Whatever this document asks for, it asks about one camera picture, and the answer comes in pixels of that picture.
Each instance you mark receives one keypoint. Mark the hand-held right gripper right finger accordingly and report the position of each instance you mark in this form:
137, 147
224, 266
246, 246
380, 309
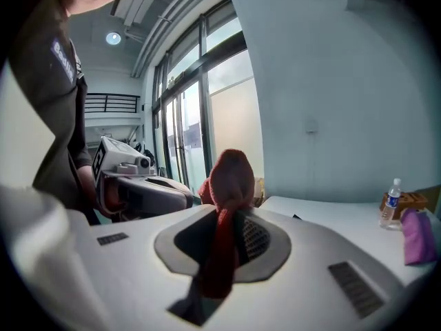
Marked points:
310, 288

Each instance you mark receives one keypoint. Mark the brown cardboard box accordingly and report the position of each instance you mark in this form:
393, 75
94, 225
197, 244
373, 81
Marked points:
260, 193

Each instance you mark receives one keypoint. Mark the round ceiling lamp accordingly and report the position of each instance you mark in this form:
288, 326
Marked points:
113, 38

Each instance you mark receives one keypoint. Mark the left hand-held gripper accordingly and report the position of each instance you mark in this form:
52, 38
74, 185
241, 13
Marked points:
117, 157

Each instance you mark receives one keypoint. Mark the person's left forearm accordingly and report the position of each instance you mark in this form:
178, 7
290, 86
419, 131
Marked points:
86, 185

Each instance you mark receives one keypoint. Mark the small black object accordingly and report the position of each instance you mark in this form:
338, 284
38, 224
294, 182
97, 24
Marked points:
297, 217

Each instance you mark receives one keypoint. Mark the white ceiling pipes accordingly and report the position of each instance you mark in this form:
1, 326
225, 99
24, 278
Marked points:
172, 22

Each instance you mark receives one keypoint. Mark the person's left hand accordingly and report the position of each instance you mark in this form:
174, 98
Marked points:
112, 197

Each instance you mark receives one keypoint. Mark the purple cloth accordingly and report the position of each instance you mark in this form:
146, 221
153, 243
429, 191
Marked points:
418, 238

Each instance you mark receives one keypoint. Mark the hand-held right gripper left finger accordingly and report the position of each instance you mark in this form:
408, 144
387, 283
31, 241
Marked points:
138, 271

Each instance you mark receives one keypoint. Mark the orange cloth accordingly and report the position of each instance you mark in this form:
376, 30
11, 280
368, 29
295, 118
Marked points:
229, 181

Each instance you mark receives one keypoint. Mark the black balcony railing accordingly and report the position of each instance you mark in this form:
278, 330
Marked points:
110, 102

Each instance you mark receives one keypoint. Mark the person's black shirt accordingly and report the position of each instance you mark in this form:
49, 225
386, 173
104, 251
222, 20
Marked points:
48, 98

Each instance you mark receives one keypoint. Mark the wicker basket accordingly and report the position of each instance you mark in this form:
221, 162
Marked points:
413, 202

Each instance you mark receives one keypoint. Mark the large black-framed window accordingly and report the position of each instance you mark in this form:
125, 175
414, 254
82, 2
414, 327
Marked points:
220, 109

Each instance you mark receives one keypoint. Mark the clear plastic water bottle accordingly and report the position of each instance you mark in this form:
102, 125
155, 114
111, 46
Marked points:
389, 205

